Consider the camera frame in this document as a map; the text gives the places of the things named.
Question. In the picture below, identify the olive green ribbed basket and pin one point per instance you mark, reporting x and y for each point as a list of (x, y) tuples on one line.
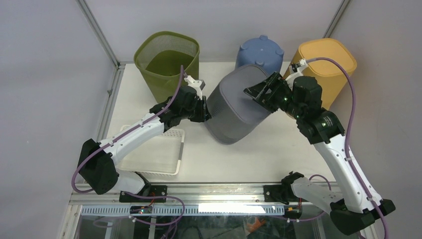
[(159, 59)]

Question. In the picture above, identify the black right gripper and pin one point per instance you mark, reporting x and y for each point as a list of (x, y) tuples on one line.
[(274, 82)]

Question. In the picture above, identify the white slotted cable duct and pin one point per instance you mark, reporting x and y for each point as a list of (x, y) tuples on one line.
[(203, 209)]

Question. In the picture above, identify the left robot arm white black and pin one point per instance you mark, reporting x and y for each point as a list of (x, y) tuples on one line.
[(98, 160)]

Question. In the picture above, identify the aluminium frame rail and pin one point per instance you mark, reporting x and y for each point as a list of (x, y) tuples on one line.
[(190, 193)]

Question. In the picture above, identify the blue plastic bucket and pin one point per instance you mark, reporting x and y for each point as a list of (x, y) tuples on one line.
[(260, 51)]

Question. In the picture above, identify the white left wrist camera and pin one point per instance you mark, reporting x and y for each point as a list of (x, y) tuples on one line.
[(197, 85)]

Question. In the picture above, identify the white perforated plastic tray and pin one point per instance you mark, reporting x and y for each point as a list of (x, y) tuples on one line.
[(160, 156)]

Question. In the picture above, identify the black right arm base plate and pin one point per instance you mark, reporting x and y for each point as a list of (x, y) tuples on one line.
[(279, 193)]

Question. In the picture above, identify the yellow ribbed basket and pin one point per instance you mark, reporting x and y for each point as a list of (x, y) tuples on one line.
[(329, 76)]

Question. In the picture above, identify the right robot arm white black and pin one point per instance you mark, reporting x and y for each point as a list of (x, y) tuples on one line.
[(357, 205)]

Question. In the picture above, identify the dark grey basket liner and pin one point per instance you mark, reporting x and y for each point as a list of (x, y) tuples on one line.
[(234, 114)]

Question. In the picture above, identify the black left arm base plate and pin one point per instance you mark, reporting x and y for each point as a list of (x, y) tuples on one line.
[(152, 191)]

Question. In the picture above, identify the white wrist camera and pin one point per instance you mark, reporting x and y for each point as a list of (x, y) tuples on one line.
[(296, 70), (197, 85)]

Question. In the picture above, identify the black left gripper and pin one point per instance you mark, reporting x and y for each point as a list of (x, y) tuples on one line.
[(204, 114)]

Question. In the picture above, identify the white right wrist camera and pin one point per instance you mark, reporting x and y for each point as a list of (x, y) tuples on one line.
[(296, 70)]

